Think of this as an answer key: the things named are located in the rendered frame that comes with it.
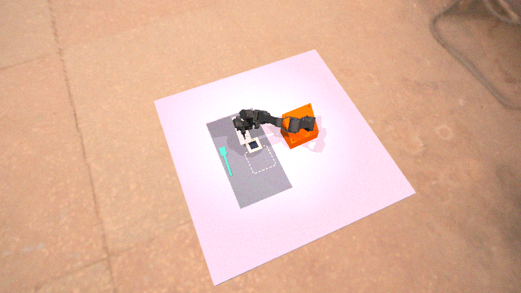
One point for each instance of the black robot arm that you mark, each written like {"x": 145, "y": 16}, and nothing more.
{"x": 264, "y": 117}

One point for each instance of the white square tile with dark blue centre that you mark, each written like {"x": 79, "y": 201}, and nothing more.
{"x": 254, "y": 145}

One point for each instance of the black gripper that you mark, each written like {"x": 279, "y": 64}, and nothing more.
{"x": 246, "y": 123}

